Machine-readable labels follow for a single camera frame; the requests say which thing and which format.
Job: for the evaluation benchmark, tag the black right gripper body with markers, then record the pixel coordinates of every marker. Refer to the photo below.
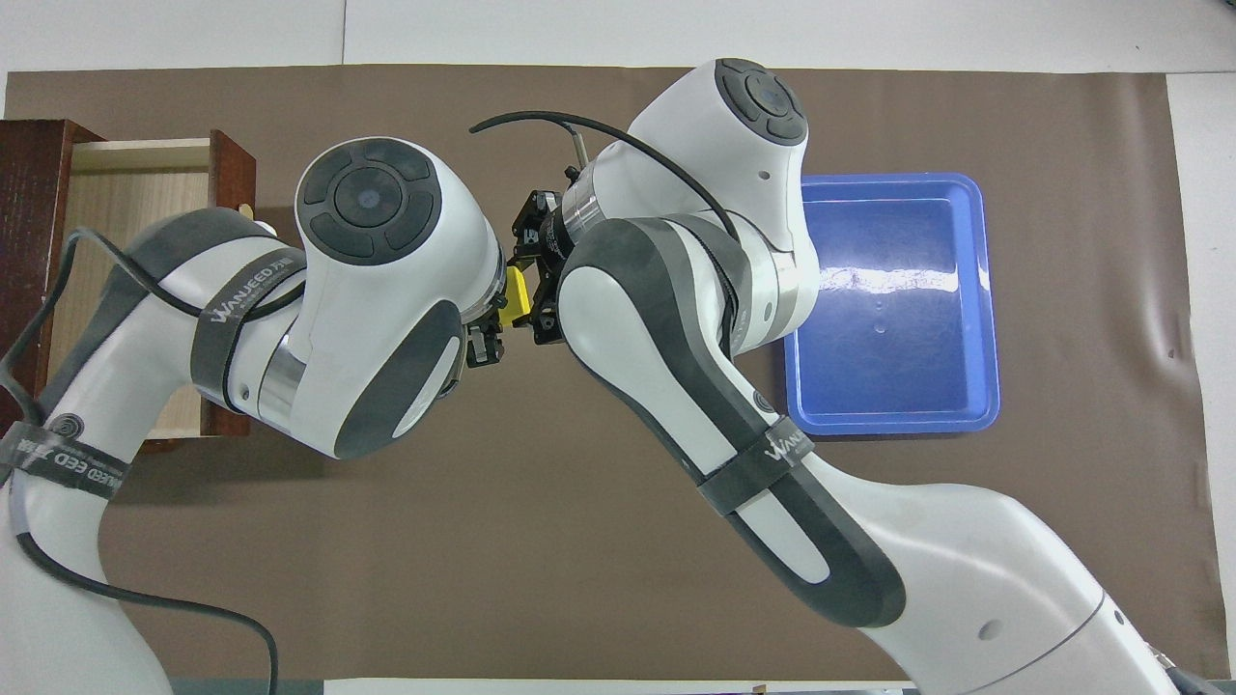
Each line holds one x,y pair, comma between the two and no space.
541,227

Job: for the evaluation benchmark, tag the yellow cube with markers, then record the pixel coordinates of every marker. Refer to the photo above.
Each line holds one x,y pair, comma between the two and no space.
517,297

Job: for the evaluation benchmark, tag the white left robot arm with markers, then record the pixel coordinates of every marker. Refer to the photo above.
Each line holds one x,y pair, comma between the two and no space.
367,290

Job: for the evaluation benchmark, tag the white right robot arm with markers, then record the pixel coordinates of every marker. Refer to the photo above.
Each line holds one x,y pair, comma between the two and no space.
676,367

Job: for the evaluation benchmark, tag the brown table mat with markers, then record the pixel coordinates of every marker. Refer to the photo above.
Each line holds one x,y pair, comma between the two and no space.
541,541

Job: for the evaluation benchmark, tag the blue plastic tray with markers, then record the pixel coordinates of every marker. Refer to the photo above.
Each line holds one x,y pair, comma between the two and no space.
898,367

